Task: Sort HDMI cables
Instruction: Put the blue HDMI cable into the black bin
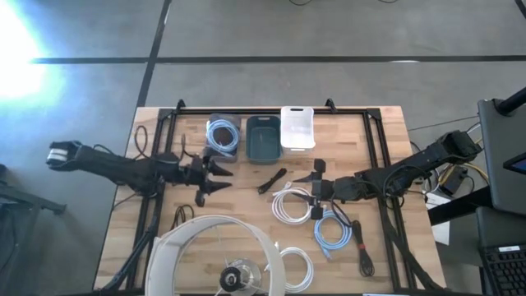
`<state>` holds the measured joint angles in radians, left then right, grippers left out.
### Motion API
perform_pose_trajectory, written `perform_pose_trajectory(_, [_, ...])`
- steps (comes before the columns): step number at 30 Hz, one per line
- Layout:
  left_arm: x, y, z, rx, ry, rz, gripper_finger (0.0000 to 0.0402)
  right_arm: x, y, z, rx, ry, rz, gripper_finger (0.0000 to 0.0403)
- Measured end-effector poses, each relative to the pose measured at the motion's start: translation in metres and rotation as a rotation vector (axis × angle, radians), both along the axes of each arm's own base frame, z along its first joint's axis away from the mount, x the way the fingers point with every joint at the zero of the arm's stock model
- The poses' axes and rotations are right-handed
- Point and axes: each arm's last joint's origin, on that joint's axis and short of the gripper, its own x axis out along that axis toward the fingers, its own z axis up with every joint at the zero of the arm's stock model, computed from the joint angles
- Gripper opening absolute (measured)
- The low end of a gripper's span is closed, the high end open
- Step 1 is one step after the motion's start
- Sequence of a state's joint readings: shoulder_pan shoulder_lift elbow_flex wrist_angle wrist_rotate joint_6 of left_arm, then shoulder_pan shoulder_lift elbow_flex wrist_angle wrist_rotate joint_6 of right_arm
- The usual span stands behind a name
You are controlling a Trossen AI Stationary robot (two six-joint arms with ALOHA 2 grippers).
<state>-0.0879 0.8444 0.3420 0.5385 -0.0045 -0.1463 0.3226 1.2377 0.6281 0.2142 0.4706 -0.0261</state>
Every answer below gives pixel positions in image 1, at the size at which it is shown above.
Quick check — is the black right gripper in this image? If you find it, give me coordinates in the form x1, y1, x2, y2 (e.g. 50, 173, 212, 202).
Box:
292, 158, 336, 220

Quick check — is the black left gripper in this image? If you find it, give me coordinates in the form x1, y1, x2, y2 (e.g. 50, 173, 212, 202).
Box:
182, 155, 234, 208

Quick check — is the white HDMI cable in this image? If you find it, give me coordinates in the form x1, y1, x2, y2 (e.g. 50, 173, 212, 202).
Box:
270, 181, 316, 225
265, 241, 315, 294

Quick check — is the light blue cable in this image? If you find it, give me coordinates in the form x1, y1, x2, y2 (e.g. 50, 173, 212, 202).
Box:
313, 208, 354, 261
205, 118, 241, 158

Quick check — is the thin black looped cable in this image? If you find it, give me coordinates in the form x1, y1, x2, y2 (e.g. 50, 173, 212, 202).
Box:
169, 204, 196, 232

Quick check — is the black cable with red tie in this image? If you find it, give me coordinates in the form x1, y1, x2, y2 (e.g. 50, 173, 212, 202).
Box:
350, 220, 376, 278

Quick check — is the translucent grey plastic bin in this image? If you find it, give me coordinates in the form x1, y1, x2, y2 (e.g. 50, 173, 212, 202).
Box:
204, 113, 243, 164

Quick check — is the dark teal plastic bin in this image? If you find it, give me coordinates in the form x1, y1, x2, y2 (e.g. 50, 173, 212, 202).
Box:
245, 115, 284, 166

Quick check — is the white plastic bin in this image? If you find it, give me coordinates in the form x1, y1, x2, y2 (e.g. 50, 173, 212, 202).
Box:
279, 106, 316, 155

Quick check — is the white lamp shade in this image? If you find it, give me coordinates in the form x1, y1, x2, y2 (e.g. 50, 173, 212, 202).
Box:
144, 213, 288, 296

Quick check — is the silver metal lamp body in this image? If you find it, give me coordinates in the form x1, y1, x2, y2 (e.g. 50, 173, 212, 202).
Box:
219, 257, 263, 294

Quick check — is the white paper sheet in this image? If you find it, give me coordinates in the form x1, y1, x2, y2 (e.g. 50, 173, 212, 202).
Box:
424, 190, 451, 246

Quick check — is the black power brick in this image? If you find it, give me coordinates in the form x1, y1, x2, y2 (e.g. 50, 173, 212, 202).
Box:
436, 165, 470, 197

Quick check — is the black side beam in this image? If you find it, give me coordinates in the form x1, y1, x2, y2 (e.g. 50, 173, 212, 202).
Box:
427, 186, 493, 227

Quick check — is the black floor stand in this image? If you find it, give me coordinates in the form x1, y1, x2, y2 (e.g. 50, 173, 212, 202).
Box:
0, 163, 67, 296

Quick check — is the grey case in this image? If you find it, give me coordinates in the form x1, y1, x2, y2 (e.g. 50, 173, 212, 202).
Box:
475, 205, 526, 248

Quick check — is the black tablet screen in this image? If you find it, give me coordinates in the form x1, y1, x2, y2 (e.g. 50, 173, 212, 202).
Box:
502, 152, 526, 176

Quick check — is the black keyboard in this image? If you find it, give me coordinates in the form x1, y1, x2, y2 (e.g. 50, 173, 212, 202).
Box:
479, 243, 526, 296

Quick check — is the black pole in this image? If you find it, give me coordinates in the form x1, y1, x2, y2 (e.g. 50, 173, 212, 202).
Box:
494, 86, 526, 117

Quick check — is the black aluminium table frame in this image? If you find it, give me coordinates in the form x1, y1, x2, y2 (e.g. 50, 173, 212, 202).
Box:
98, 98, 447, 294

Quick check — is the thin black arm wire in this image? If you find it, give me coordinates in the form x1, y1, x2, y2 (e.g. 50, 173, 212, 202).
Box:
133, 124, 150, 160

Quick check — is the yellow wire bundle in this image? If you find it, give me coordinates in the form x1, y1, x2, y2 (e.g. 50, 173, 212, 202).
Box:
436, 161, 491, 187

